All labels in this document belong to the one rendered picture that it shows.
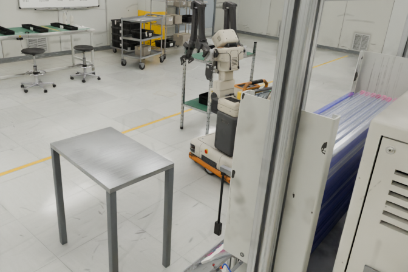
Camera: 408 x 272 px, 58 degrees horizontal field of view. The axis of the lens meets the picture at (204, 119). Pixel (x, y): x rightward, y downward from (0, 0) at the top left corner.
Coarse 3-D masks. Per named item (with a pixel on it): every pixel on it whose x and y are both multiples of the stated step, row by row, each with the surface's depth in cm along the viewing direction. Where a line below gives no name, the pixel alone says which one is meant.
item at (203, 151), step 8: (200, 136) 387; (208, 136) 387; (192, 144) 379; (200, 144) 370; (208, 144) 368; (192, 152) 381; (200, 152) 370; (208, 152) 360; (216, 152) 354; (200, 160) 372; (208, 160) 362; (216, 160) 353; (224, 160) 345; (232, 160) 341; (208, 168) 364; (216, 168) 355
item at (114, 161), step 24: (72, 144) 236; (96, 144) 238; (120, 144) 240; (96, 168) 210; (120, 168) 212; (144, 168) 214; (168, 168) 220; (168, 192) 227; (168, 216) 234; (168, 240) 242; (168, 264) 250
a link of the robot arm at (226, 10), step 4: (224, 4) 370; (224, 8) 371; (228, 8) 372; (224, 12) 376; (228, 12) 373; (224, 16) 377; (228, 16) 375; (224, 20) 379; (228, 20) 377; (224, 24) 380; (228, 24) 378; (224, 28) 381; (228, 28) 380
